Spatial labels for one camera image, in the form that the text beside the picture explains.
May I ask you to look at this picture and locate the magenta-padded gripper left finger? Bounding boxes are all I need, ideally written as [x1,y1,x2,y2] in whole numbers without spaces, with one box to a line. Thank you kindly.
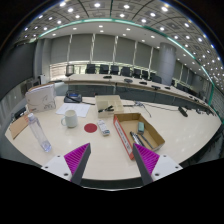
[41,142,92,186]

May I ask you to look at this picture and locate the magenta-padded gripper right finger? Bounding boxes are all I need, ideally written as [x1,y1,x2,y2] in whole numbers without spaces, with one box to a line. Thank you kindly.
[132,142,184,186]

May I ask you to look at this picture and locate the clear plastic water bottle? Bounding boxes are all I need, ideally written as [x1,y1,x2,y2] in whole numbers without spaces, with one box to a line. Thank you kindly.
[27,112,53,153]

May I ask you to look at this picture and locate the thin black pen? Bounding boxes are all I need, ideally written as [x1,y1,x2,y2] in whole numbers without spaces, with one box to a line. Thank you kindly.
[138,132,154,150]

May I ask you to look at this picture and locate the black silver marker pen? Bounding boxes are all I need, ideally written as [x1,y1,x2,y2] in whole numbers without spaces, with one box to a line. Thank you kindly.
[129,130,143,148]

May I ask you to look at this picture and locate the green board eraser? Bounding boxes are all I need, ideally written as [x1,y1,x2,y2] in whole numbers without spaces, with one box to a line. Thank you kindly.
[137,121,146,135]

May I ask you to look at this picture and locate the flat round red coaster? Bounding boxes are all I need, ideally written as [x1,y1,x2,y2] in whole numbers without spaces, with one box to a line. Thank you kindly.
[83,122,98,134]

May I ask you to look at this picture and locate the white ceramic mug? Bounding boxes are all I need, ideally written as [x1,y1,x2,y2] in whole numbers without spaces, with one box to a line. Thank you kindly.
[60,109,79,129]

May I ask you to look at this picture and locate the shallow cardboard box red label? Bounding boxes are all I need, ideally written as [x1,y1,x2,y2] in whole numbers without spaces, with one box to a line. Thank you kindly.
[112,112,166,161]

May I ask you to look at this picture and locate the white remote control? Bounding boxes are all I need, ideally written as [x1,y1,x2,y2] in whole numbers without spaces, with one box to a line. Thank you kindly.
[96,119,111,137]

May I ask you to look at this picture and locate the white printed paper sheet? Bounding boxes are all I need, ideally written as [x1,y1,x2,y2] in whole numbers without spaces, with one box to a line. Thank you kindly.
[55,102,92,118]

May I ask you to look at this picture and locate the black clip tool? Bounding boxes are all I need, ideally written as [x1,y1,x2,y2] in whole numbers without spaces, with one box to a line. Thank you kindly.
[97,105,115,113]

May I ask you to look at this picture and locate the black table microphone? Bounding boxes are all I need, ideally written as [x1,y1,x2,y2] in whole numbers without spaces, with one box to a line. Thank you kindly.
[177,105,189,118]

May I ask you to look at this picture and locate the brown paper envelope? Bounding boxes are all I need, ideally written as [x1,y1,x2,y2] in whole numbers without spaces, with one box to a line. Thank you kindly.
[8,113,31,140]

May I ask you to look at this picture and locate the white compartment organizer box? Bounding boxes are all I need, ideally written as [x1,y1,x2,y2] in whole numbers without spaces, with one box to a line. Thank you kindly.
[94,94,125,118]

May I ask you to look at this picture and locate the white copy paper carton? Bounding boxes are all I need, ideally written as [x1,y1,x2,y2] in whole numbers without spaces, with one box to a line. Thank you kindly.
[25,83,57,114]

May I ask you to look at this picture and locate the black box device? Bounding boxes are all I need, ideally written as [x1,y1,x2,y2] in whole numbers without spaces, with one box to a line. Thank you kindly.
[12,105,28,122]

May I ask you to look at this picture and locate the long curved conference desk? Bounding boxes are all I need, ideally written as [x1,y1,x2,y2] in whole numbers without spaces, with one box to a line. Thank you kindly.
[63,73,214,108]

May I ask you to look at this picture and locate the black conference microphones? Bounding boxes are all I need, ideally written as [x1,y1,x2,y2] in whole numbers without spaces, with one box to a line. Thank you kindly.
[102,74,174,92]

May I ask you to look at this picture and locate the small dark monitor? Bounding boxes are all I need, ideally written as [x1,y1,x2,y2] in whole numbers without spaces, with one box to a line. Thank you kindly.
[65,64,75,77]

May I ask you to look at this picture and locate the black office chairs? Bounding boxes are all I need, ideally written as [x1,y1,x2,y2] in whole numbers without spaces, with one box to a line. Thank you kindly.
[84,63,163,84]

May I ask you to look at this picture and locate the round ceiling lights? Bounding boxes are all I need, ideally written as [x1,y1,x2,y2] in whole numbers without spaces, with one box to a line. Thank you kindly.
[19,1,224,84]

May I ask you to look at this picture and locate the thin grey cable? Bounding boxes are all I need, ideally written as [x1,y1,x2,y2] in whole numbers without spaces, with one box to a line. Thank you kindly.
[123,100,153,118]

